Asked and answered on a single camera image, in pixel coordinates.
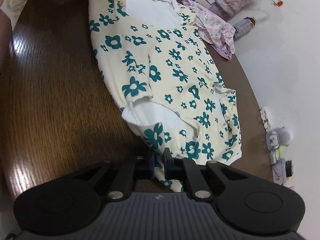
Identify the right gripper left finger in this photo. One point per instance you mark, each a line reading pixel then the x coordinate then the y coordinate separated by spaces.
pixel 141 167

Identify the pink purple vase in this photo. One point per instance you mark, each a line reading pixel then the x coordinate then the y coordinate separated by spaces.
pixel 226 9

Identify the pink floral garment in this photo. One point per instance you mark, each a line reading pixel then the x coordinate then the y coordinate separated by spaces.
pixel 213 29

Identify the black charger block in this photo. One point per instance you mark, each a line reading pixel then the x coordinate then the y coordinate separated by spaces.
pixel 289 168

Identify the white astronaut figurine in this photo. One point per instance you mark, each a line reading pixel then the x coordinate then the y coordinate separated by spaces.
pixel 279 137

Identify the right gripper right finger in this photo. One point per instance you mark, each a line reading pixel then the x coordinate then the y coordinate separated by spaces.
pixel 189 173

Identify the plastic drink bottle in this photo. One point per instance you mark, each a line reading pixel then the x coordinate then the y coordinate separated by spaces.
pixel 244 26

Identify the green white small boxes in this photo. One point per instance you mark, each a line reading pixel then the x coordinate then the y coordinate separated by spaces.
pixel 275 155

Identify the cream green floral dress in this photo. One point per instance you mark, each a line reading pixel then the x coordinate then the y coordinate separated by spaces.
pixel 164 81

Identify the white tin box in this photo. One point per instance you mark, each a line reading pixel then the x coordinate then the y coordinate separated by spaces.
pixel 279 172

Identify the white power strip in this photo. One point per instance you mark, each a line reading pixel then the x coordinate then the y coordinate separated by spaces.
pixel 265 120

